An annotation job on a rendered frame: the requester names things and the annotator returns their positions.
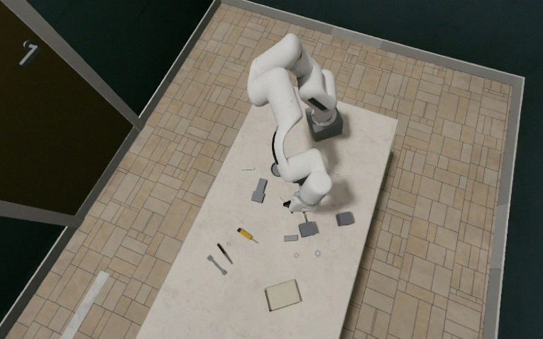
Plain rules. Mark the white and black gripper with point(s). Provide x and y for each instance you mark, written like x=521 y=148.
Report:
x=295 y=205

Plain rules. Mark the yellow screwdriver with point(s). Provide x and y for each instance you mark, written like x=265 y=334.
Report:
x=244 y=234

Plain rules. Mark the grey combination wrench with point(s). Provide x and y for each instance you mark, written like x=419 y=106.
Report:
x=210 y=258

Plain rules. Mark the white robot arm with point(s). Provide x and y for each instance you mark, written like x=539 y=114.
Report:
x=269 y=83

